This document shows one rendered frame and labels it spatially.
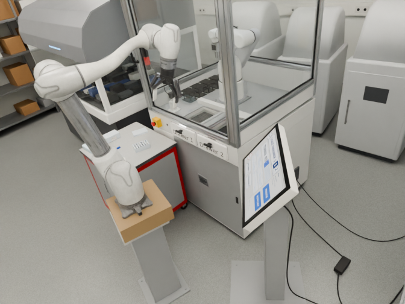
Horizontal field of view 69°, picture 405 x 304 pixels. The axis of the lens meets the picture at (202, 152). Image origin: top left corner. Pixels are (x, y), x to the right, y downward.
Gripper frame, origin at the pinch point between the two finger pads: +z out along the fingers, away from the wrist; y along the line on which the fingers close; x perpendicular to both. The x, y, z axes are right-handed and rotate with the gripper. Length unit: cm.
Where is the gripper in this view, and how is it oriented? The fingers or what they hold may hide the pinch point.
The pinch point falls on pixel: (164, 102)
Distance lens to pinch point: 169.5
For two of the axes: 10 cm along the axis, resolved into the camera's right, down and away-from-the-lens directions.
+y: 8.7, 3.8, -3.1
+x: 4.6, -4.3, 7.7
